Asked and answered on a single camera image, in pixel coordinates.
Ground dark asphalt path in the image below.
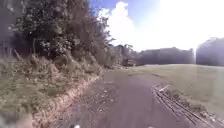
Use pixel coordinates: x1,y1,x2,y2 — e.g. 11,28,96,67
55,68,201,128

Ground green grass field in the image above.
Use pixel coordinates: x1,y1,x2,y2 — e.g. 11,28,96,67
127,63,224,125

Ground dry grass bank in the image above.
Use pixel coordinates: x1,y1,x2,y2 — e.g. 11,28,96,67
0,53,105,128

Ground pale kerb strip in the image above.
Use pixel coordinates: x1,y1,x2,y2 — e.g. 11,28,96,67
33,75,102,128

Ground distant row of trees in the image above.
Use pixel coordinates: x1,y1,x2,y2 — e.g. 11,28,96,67
134,37,224,67

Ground wood of tall trees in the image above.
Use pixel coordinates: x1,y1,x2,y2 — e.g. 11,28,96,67
0,0,138,69

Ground fallen branches at path edge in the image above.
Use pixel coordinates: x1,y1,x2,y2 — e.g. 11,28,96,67
151,83,224,128

